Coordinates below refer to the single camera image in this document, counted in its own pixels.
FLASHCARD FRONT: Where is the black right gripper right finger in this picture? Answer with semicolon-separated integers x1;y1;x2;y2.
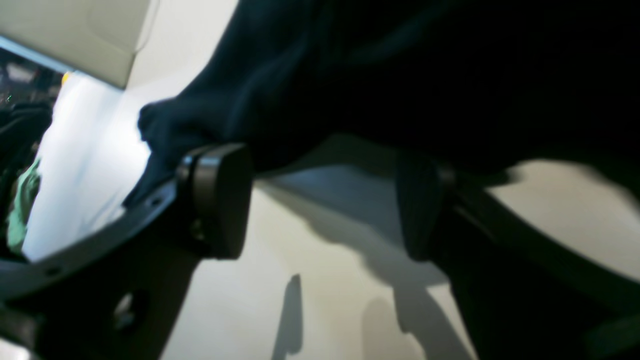
395;151;639;360

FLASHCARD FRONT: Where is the black t-shirt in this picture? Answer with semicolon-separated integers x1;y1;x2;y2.
123;0;639;208

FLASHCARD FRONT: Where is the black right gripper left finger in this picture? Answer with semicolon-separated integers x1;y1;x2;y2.
0;144;254;360

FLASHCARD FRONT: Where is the bin of dark clothes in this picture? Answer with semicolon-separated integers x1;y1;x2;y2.
0;48;66;262

